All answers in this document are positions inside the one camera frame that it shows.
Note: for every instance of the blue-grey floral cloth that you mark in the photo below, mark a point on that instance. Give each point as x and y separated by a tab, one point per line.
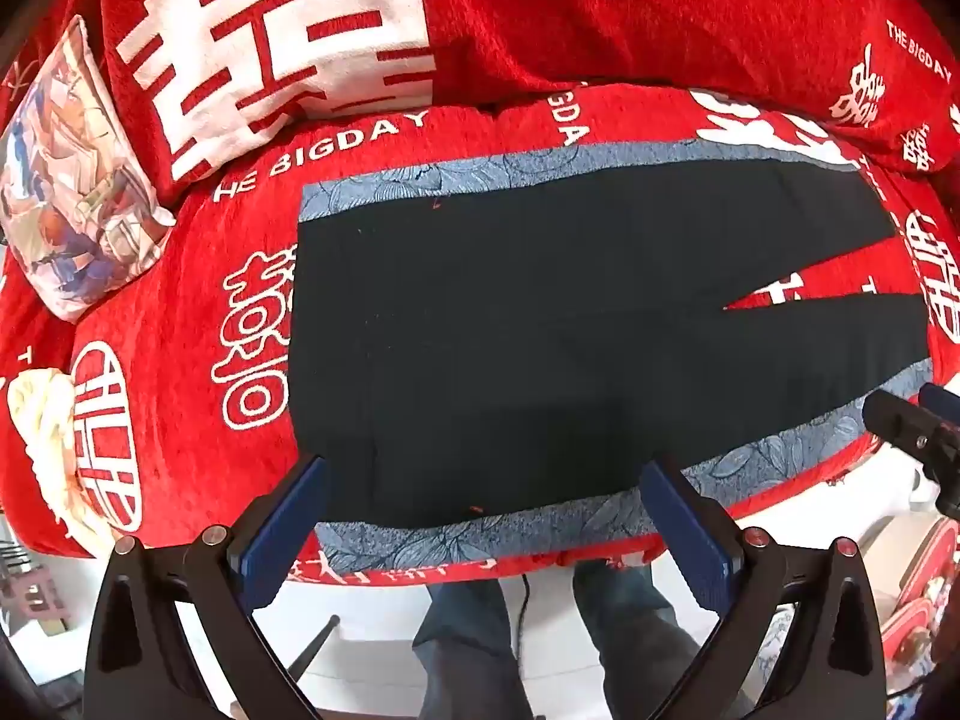
525	538

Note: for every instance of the black rod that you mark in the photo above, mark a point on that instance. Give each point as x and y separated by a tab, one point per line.
315	649

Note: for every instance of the printed picture pillow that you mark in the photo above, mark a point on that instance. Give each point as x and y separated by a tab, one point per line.
75	187

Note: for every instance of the person's left leg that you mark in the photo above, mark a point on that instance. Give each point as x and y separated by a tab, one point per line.
465	652

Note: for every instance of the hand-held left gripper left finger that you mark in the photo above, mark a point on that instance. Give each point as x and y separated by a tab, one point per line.
285	532

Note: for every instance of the red round ornament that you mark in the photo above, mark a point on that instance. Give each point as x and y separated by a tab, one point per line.
926	592

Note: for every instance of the cream crumpled cloth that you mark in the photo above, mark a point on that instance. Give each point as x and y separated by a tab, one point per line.
45	420

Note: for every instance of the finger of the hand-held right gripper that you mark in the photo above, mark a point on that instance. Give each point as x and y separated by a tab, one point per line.
943	401
904	424

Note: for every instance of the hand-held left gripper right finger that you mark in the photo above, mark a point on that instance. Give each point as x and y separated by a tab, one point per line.
686	532

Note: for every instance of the red printed blanket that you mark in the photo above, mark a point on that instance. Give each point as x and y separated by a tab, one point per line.
187	315

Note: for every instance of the red quilt with white print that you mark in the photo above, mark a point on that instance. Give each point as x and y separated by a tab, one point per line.
600	0

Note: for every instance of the black pants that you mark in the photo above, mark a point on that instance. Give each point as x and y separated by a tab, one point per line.
487	352

